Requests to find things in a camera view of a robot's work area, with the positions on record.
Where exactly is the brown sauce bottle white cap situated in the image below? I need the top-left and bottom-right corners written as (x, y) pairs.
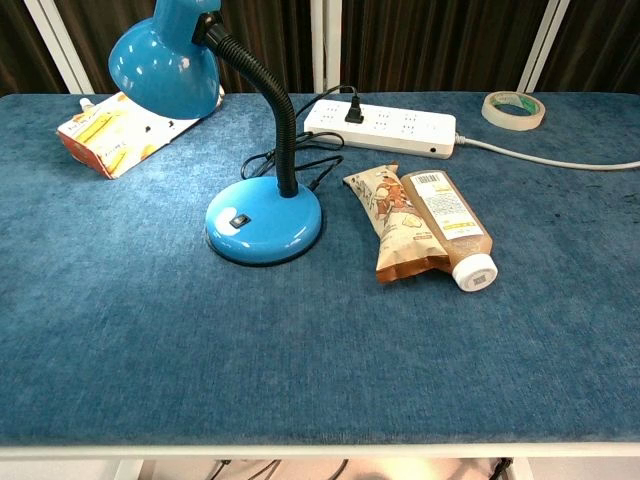
top-left (400, 170), bottom-right (499, 293)

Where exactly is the white frame post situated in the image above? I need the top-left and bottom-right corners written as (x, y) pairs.
top-left (516, 0), bottom-right (575, 94)
top-left (23, 0), bottom-right (96, 95)
top-left (309, 0), bottom-right (343, 94)

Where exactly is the blue fabric table cover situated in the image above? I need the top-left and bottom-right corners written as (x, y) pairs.
top-left (0, 91), bottom-right (640, 447)

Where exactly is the brown snack packet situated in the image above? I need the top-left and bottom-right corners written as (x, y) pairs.
top-left (342, 161), bottom-right (450, 285)

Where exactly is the blue gooseneck desk lamp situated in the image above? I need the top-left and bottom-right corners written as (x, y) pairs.
top-left (108, 0), bottom-right (324, 267)

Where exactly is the white power strip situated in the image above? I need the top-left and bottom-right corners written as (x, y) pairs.
top-left (303, 98), bottom-right (458, 160)

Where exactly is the black lamp power cord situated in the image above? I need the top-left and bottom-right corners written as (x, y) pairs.
top-left (240, 85), bottom-right (364, 192)

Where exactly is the white power strip cable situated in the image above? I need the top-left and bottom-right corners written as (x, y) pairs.
top-left (453, 131), bottom-right (640, 171)

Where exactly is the dark brown curtain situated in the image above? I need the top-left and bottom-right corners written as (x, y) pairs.
top-left (0, 0), bottom-right (640, 98)

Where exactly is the orange white spouted food pouch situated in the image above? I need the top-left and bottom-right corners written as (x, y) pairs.
top-left (56, 85), bottom-right (226, 181)

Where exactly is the beige masking tape roll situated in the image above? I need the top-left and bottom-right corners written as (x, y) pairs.
top-left (481, 91), bottom-right (547, 133)

